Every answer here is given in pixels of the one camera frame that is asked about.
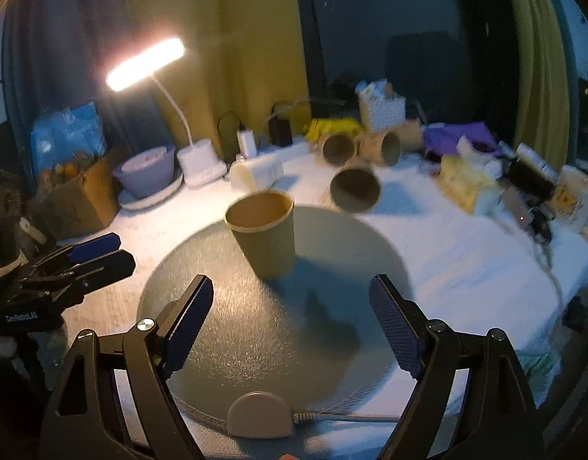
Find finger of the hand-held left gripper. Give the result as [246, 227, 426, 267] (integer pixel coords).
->
[29, 232, 121, 274]
[16, 249, 136, 308]

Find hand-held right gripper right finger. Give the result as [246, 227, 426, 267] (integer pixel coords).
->
[369, 274, 546, 460]

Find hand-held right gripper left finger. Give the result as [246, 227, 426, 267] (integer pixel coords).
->
[39, 274, 215, 460]

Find brown paper cup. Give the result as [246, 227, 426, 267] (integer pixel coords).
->
[355, 129, 403, 168]
[321, 132, 359, 166]
[329, 163, 382, 214]
[224, 190, 295, 279]
[394, 120, 426, 150]

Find cardboard box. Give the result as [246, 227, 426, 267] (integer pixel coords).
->
[28, 146, 128, 240]

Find white plate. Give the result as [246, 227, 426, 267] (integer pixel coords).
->
[118, 169, 184, 210]

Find round grey mat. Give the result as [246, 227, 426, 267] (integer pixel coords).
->
[137, 205, 414, 429]

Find purple bowl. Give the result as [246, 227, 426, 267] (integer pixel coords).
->
[113, 144, 177, 199]

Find blue plastic bag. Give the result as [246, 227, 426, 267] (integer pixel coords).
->
[29, 102, 108, 169]

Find white desk lamp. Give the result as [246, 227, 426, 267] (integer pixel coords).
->
[105, 37, 228, 189]

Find yellow paper packet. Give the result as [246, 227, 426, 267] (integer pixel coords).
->
[437, 153, 496, 215]

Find white cylindrical container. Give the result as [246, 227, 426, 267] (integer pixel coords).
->
[229, 156, 285, 193]

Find purple cloth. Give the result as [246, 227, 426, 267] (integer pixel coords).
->
[422, 121, 503, 158]

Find yellow cloth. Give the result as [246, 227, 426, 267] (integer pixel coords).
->
[304, 116, 365, 143]

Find black box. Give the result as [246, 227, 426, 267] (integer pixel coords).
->
[268, 116, 293, 148]

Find white patterned gift bag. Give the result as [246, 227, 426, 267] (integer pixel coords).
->
[355, 79, 408, 134]

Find white tube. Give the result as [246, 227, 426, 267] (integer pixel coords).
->
[515, 143, 560, 179]

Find yellow printed bag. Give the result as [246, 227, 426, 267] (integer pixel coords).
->
[549, 165, 588, 235]

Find yellow curtain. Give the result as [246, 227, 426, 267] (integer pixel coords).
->
[116, 0, 310, 164]

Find white round puck with cable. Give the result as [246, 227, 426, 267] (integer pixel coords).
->
[227, 391, 401, 438]

